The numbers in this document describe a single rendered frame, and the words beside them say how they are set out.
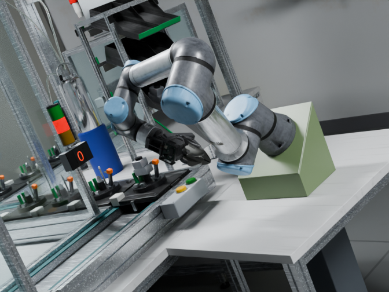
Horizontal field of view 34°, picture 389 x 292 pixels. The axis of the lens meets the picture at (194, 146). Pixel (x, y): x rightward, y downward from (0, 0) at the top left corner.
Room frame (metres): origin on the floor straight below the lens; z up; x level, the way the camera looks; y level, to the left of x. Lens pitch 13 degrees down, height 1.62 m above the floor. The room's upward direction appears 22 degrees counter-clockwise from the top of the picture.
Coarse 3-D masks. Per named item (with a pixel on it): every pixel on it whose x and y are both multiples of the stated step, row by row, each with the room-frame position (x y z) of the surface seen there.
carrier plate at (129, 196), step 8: (168, 176) 2.47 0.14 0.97; (176, 176) 2.43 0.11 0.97; (184, 176) 2.43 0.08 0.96; (168, 184) 2.36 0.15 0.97; (128, 192) 2.47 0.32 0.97; (144, 192) 2.38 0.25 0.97; (152, 192) 2.34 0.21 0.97; (160, 192) 2.30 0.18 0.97; (120, 200) 2.40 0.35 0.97; (128, 200) 2.37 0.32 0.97; (136, 200) 2.34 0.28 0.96; (144, 200) 2.32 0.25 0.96; (152, 200) 2.30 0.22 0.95
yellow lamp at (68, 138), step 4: (64, 132) 2.35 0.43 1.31; (68, 132) 2.35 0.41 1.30; (60, 136) 2.35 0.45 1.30; (64, 136) 2.35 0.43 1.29; (68, 136) 2.35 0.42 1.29; (72, 136) 2.36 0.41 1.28; (64, 140) 2.35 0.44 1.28; (68, 140) 2.35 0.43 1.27; (72, 140) 2.35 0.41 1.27; (64, 144) 2.35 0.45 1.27; (68, 144) 2.35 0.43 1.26
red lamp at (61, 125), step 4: (64, 116) 2.38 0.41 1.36; (60, 120) 2.35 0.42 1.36; (64, 120) 2.36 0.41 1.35; (56, 124) 2.35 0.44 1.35; (60, 124) 2.35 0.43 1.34; (64, 124) 2.35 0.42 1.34; (56, 128) 2.35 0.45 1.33; (60, 128) 2.35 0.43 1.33; (64, 128) 2.35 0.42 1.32; (68, 128) 2.36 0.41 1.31; (60, 132) 2.35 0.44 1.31
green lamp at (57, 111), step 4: (52, 108) 2.35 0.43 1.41; (56, 108) 2.35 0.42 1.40; (60, 108) 2.36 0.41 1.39; (48, 112) 2.36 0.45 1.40; (52, 112) 2.35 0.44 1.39; (56, 112) 2.35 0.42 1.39; (60, 112) 2.36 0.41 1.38; (52, 116) 2.35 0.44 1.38; (56, 116) 2.35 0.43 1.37; (60, 116) 2.35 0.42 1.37; (52, 120) 2.35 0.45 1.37; (56, 120) 2.35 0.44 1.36
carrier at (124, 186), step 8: (96, 184) 2.64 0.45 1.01; (104, 184) 2.60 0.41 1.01; (120, 184) 2.65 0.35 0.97; (128, 184) 2.60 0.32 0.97; (96, 192) 2.55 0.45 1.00; (104, 192) 2.54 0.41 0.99; (112, 192) 2.55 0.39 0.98; (120, 192) 2.52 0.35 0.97; (96, 200) 2.55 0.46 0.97; (104, 200) 2.50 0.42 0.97
